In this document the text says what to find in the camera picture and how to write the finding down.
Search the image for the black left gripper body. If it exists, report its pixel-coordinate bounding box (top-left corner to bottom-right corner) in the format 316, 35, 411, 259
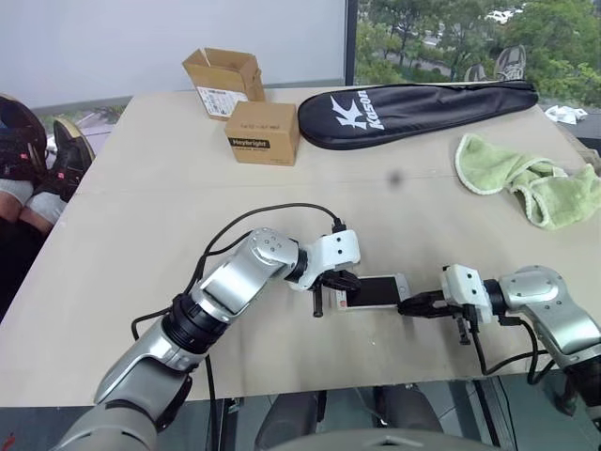
311, 271, 340, 319

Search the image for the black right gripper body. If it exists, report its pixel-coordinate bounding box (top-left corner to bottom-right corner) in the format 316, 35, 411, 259
434, 303, 474, 347

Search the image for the white silver smartphone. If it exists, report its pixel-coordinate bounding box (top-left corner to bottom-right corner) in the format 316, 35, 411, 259
329, 273, 412, 312

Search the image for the silver robot torso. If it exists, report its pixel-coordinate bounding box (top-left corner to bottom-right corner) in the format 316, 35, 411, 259
270, 433, 476, 451

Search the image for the green terry cloth towel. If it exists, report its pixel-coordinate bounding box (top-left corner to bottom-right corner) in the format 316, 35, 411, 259
454, 132, 601, 231

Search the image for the closed Heybright cardboard box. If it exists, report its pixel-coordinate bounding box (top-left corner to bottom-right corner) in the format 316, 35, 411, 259
223, 101, 301, 166

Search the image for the black Kason racket bag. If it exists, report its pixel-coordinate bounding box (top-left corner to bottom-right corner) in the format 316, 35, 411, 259
298, 80, 539, 151

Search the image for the crumpled white paper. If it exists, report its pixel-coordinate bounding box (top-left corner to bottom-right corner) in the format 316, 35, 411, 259
543, 105, 589, 126

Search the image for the open cardboard box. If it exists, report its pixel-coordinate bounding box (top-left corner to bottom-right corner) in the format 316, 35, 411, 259
181, 46, 267, 122

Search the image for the grey sneaker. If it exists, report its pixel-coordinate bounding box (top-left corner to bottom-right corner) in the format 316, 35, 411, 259
495, 44, 528, 82

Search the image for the black gold-trimmed shoe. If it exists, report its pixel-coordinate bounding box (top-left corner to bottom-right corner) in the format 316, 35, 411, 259
0, 93, 48, 182
44, 117, 98, 204

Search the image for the person's leg grey sock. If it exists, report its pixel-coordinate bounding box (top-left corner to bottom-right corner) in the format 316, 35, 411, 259
19, 190, 68, 235
0, 178, 35, 223

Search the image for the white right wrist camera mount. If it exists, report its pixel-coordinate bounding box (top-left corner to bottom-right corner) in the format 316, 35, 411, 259
439, 263, 494, 326

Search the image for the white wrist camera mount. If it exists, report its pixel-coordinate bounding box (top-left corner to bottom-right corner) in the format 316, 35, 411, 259
439, 263, 494, 326
285, 228, 362, 292

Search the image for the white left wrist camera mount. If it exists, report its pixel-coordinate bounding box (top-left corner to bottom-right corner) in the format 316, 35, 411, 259
285, 228, 362, 292

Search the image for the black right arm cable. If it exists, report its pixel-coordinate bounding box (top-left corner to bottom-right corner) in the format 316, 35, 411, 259
469, 314, 572, 386

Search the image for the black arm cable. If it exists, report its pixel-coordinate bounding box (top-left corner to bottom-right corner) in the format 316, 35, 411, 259
130, 202, 347, 451
469, 314, 572, 386

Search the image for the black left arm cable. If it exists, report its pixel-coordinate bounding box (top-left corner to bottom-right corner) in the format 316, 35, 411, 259
130, 202, 347, 451

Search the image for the dark window frame post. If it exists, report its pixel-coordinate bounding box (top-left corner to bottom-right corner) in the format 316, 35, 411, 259
345, 0, 361, 88

